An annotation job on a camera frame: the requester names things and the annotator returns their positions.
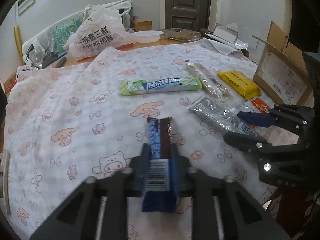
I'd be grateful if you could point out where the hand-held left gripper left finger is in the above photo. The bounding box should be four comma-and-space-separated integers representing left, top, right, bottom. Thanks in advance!
30, 144, 150, 240

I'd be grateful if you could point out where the yellow snack packet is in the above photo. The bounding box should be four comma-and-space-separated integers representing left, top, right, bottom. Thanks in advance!
216, 70, 262, 100

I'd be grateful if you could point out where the orange sausage packet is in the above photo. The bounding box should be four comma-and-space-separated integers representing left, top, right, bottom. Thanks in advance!
250, 99, 272, 114

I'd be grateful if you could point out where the wine glass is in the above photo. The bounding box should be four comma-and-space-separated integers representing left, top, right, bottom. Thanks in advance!
31, 49, 47, 69

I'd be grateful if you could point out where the wooden side table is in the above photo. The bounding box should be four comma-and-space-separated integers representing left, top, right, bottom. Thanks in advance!
132, 20, 152, 33

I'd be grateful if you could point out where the teal branch print cushion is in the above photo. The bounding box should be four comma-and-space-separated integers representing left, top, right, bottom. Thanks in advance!
49, 21, 82, 42

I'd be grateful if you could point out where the silver clear snack packet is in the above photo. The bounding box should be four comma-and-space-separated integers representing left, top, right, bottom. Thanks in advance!
188, 95, 265, 140

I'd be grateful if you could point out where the metal tissue box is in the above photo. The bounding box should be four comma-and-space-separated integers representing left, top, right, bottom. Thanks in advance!
212, 23, 239, 43

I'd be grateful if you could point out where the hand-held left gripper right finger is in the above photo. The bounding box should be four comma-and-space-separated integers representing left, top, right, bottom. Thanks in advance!
170, 146, 283, 240

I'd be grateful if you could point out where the white plastic bowl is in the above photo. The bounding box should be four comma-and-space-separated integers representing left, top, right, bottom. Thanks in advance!
130, 30, 163, 43

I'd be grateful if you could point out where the white plastic sheet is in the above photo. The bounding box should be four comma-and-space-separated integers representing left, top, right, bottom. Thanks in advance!
205, 39, 249, 55

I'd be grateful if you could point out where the cardboard box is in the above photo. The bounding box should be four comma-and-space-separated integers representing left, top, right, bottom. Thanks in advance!
252, 21, 316, 107

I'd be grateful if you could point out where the dark red patterned clothing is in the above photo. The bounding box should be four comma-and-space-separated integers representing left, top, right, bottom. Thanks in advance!
262, 187, 320, 240

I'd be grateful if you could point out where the yellow long pole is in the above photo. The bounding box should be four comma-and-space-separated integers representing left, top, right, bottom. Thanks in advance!
14, 25, 24, 67

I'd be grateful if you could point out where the glass ashtray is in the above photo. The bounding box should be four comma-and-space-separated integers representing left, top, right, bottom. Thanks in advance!
160, 28, 202, 42

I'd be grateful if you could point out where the green white candy packet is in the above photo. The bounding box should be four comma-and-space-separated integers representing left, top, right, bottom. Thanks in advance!
118, 76, 202, 97

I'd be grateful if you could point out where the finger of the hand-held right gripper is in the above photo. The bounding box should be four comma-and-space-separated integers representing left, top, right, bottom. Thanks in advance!
237, 104, 315, 136
223, 131, 301, 160

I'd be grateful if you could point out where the grey sofa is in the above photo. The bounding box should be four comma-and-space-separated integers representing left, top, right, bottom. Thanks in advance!
21, 0, 137, 68

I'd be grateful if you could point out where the white tree print cushion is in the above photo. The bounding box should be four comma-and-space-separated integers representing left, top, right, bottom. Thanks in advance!
22, 37, 50, 65

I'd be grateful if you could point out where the brown blue snack bar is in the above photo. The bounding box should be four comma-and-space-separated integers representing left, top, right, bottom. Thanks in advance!
141, 116, 178, 214

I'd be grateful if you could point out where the white smartphone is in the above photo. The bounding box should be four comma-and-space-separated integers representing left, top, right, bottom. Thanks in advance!
0, 151, 12, 214

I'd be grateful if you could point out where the white plastic shopping bag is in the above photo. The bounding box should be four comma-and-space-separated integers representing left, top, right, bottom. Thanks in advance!
64, 5, 137, 60

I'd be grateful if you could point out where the clear long nut bar packet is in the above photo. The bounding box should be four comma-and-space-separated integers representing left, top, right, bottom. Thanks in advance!
185, 64, 232, 100

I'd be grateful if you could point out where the dark grey door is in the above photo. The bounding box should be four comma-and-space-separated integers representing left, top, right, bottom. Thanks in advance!
165, 0, 219, 30

